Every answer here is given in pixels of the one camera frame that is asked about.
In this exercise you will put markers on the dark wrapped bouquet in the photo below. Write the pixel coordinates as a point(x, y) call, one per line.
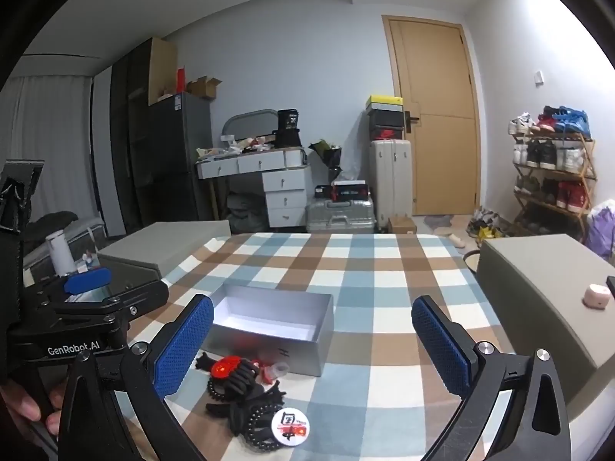
point(329, 153)

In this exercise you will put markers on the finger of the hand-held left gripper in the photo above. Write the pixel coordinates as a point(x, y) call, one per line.
point(144, 295)
point(89, 281)

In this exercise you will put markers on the white desk with drawers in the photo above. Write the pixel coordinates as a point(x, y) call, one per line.
point(283, 187)

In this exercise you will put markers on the grey floor mat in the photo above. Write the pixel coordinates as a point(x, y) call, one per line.
point(438, 221)

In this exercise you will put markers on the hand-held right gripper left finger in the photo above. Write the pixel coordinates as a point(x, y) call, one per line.
point(185, 345)

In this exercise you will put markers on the dark grey fridge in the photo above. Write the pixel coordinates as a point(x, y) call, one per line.
point(180, 158)

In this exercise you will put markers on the silver grey cardboard box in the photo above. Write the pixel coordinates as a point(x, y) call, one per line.
point(269, 329)

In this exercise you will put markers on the small black box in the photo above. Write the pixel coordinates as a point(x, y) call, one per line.
point(324, 192)

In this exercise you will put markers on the dark wardrobe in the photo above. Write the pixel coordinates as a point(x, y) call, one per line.
point(132, 153)

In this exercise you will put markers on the grey curtain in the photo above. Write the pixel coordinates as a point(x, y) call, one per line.
point(53, 144)

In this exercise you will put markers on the purple bag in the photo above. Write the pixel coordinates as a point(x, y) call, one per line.
point(601, 233)

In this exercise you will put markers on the pile of floor shoes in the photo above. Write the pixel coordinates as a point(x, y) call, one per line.
point(486, 225)

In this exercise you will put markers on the dark round basket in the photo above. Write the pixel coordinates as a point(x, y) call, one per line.
point(471, 261)

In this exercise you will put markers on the open cardboard box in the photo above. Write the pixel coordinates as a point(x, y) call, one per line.
point(204, 89)

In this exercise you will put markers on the dark cloth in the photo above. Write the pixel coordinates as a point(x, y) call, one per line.
point(57, 225)

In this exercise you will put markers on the dark bag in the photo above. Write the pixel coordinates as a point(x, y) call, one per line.
point(245, 213)

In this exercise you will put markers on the large flat cardboard box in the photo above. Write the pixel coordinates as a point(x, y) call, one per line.
point(162, 69)

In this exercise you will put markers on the black hair claw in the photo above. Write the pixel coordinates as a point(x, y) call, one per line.
point(242, 377)

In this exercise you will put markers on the black flat device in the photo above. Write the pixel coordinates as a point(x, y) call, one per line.
point(611, 284)

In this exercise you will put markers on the black frilly hair clip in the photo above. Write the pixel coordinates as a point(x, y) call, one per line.
point(250, 406)

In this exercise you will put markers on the wooden door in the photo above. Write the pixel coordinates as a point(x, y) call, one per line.
point(442, 153)

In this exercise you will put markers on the person's left hand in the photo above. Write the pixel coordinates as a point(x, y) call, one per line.
point(21, 401)

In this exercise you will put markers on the black red white box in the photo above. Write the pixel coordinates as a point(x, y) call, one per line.
point(351, 191)

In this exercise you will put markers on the white upright suitcase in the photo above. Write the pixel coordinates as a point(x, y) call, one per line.
point(391, 182)

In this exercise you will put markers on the black bag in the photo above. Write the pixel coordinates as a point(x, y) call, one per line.
point(287, 138)

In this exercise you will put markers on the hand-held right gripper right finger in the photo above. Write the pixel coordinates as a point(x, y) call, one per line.
point(439, 345)

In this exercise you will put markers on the red round badge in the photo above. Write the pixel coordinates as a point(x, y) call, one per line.
point(223, 369)

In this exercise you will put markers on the grey upholstered block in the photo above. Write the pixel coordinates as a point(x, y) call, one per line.
point(533, 307)
point(158, 245)

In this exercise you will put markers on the beige slippers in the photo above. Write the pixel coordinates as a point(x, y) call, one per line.
point(456, 241)

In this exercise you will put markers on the small cosmetic bottle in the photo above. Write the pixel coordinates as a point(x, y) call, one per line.
point(87, 259)

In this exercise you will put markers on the small pink round gadget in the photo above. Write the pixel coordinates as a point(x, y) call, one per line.
point(596, 295)

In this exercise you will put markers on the white round badge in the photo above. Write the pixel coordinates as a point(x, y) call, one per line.
point(289, 425)

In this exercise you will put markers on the silver suitcase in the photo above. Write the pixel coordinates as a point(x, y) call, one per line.
point(341, 216)

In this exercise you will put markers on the grey arched mirror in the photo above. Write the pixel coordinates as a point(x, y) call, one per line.
point(250, 122)

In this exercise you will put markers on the white mattress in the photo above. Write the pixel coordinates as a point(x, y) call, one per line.
point(93, 230)

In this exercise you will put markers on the small cardboard box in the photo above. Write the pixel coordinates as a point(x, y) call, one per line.
point(402, 224)

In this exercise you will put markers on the black red shoe box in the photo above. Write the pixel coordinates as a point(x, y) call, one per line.
point(385, 133)

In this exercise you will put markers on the desk clutter pile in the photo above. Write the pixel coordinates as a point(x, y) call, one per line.
point(240, 146)

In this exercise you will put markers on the black printed box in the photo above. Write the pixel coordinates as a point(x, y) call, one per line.
point(288, 119)

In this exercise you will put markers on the yellow white shoe box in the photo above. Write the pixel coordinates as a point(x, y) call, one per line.
point(383, 102)

